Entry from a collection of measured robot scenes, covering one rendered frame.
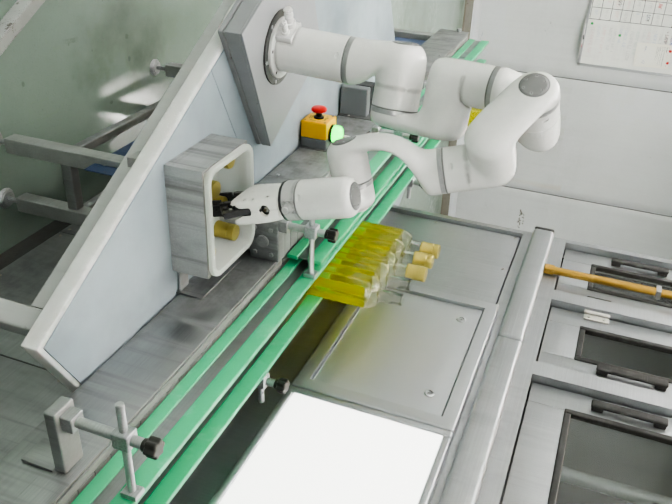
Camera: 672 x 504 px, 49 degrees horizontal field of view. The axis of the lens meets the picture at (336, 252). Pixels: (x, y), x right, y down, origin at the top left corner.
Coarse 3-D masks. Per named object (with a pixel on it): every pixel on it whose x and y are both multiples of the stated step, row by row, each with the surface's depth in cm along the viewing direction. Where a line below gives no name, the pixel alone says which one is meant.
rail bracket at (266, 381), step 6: (264, 378) 140; (270, 378) 141; (282, 378) 141; (258, 384) 141; (264, 384) 141; (270, 384) 141; (276, 384) 140; (282, 384) 139; (288, 384) 141; (258, 390) 143; (282, 390) 139; (258, 396) 144
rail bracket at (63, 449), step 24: (48, 408) 101; (72, 408) 102; (120, 408) 96; (48, 432) 102; (72, 432) 101; (96, 432) 100; (120, 432) 98; (24, 456) 107; (48, 456) 107; (72, 456) 106
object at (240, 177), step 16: (224, 160) 134; (240, 160) 145; (208, 176) 130; (224, 176) 148; (240, 176) 147; (208, 192) 131; (208, 208) 133; (208, 224) 134; (208, 240) 136; (224, 240) 151; (240, 240) 152; (208, 256) 139; (224, 256) 146
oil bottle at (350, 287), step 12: (324, 276) 160; (336, 276) 160; (348, 276) 160; (360, 276) 160; (372, 276) 161; (312, 288) 162; (324, 288) 161; (336, 288) 160; (348, 288) 158; (360, 288) 157; (372, 288) 157; (336, 300) 161; (348, 300) 160; (360, 300) 159; (372, 300) 158
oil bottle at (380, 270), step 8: (336, 256) 167; (344, 256) 167; (352, 256) 167; (328, 264) 165; (336, 264) 164; (344, 264) 164; (352, 264) 164; (360, 264) 164; (368, 264) 164; (376, 264) 164; (384, 264) 165; (360, 272) 163; (368, 272) 162; (376, 272) 162; (384, 272) 162; (384, 280) 162; (384, 288) 163
